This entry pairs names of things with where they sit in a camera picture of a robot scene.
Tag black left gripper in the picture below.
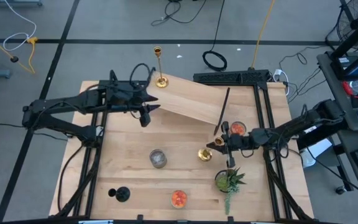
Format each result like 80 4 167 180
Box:
107 88 161 128

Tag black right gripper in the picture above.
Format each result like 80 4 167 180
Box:
206 121 262 169

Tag gold candlestick holder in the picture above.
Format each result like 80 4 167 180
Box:
197 136 225 162
153 45 170 89

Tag silver jar with grey candle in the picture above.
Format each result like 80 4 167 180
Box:
149 149 168 169

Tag silver jar with orange candle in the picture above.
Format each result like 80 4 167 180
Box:
170 190 188 209
230 121 247 137

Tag black candle holder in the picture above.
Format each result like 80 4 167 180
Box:
108 186 131 203

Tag green succulent in black pot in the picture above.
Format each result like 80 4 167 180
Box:
214 167 247 216

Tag wooden shelf with black legs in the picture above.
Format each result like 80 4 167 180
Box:
146 70 231 137

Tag black power strip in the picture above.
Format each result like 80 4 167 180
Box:
193 69 272 84

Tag grey side cart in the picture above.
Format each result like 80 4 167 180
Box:
317 51 358 131

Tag grey desk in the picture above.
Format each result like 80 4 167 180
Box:
334 124 358 206

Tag black floor fan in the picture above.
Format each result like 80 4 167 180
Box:
324 0 358 50

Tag black metal table frame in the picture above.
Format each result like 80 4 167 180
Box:
54 70 314 222

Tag black coiled cable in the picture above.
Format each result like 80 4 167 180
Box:
201 0 228 72

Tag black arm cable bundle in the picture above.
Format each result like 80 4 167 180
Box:
261 146 315 222
56 144 102 218

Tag black looped floor cable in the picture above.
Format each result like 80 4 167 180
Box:
150 0 208 27

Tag white charger with cable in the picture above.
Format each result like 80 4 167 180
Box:
272 68 290 96

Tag thin black floor cables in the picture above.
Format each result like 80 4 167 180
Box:
278 46 328 103

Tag long yellow cable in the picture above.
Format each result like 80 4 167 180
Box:
252 0 275 70

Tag yellow floor cable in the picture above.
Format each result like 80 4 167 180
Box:
0 29 39 75

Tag white floor cable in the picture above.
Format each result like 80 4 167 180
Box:
2 0 37 52

